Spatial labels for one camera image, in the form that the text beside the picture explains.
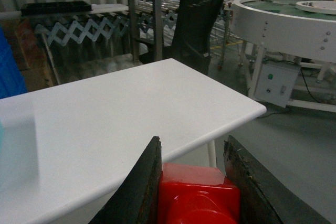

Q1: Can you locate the white round conveyor table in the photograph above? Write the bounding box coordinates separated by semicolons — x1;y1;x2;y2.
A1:
230;0;335;112

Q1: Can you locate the grey expandable roller conveyor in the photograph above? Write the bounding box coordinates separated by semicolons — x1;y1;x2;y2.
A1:
35;10;178;46

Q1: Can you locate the black mesh office chair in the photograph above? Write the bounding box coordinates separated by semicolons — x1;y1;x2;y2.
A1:
135;0;228;76

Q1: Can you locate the blue crate upper right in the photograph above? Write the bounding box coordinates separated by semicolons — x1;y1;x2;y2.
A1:
1;28;27;99

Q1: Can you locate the black plastic tray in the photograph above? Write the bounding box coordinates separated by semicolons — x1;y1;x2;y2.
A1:
20;1;92;16

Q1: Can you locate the white flat board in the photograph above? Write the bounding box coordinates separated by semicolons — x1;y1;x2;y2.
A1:
91;4;129;13

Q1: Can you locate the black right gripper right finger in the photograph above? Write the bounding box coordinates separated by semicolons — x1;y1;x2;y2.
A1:
223;135;327;223

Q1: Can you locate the white table leg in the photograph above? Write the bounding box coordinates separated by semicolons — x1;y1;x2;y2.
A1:
207;140;217;168

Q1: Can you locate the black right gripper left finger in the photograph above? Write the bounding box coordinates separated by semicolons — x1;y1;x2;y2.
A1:
90;136;162;223

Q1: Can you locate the steel rack post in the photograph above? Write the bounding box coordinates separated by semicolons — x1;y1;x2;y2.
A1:
128;0;163;62

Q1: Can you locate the grey electrical control box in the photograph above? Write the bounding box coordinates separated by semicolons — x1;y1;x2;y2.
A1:
254;61;300;108

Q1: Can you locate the red toy block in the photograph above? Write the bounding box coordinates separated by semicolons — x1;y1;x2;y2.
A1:
157;163;240;223

